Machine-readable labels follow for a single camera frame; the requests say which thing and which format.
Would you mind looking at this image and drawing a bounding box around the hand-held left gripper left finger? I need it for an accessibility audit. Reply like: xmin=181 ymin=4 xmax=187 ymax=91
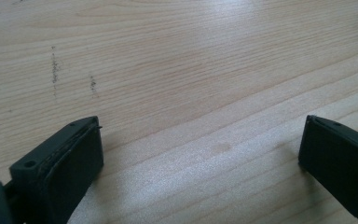
xmin=8 ymin=115 xmax=104 ymax=224

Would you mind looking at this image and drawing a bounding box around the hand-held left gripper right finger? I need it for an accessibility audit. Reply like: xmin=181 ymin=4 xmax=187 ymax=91
xmin=297 ymin=114 xmax=358 ymax=224

